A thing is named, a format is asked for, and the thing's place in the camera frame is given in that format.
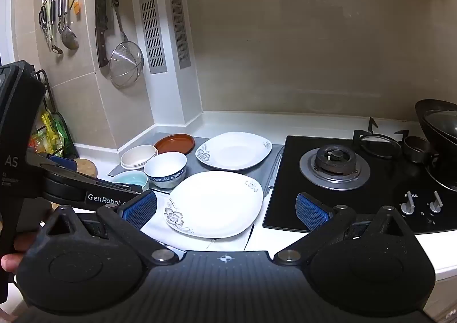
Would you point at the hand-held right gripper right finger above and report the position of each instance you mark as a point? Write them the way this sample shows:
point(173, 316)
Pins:
point(312, 214)

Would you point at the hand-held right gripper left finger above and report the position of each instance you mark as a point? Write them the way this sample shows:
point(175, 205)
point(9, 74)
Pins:
point(139, 209)

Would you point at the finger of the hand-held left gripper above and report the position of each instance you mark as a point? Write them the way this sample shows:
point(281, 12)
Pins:
point(64, 163)
point(103, 198)

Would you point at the cream bowl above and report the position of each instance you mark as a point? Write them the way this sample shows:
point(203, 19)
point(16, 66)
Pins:
point(129, 167)
point(137, 155)

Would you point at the brown plate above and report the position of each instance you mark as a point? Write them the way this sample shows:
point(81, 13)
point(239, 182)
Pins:
point(175, 143)

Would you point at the large white flowered plate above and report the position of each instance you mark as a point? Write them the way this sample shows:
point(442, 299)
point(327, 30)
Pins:
point(217, 205)

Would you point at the person's left hand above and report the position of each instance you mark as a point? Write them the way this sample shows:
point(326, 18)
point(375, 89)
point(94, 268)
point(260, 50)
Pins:
point(12, 255)

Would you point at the round wooden board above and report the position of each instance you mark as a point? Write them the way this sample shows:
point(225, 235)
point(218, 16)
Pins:
point(85, 167)

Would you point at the light blue dish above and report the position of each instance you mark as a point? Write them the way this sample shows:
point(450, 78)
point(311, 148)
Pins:
point(128, 180)

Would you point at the green yellow packets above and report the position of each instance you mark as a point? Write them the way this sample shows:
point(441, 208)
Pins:
point(50, 133)

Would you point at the white bowl blue pattern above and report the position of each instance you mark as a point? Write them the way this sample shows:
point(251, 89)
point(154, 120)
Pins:
point(166, 167)

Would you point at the gas burner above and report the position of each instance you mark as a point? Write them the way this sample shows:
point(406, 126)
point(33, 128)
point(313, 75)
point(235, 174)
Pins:
point(334, 165)

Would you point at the grey mat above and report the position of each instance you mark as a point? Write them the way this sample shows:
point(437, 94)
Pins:
point(266, 176)

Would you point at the black gas stove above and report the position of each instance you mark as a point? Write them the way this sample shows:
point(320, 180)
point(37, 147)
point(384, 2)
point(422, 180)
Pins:
point(378, 208)

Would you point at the hanging dark utensil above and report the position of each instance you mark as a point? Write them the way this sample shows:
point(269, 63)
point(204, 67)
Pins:
point(53, 40)

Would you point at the black pan support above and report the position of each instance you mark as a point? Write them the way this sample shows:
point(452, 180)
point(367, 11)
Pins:
point(378, 146)

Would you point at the silver stove knob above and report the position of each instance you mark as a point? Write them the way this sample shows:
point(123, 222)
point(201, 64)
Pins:
point(435, 204)
point(407, 205)

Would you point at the metal ladle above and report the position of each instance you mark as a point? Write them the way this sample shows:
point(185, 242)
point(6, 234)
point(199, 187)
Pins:
point(69, 39)

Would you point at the metal mesh strainer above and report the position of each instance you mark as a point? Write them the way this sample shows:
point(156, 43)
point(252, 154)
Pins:
point(125, 65)

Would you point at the small dark pot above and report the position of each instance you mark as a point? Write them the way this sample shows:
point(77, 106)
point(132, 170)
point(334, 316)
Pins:
point(416, 149)

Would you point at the kitchen cleaver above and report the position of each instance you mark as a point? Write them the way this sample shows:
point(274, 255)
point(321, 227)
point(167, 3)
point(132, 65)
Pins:
point(102, 23)

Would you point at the black wok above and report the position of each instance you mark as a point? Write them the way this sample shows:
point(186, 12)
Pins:
point(435, 123)

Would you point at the grey vent grille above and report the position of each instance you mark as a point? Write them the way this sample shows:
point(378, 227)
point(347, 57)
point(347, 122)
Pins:
point(180, 30)
point(153, 33)

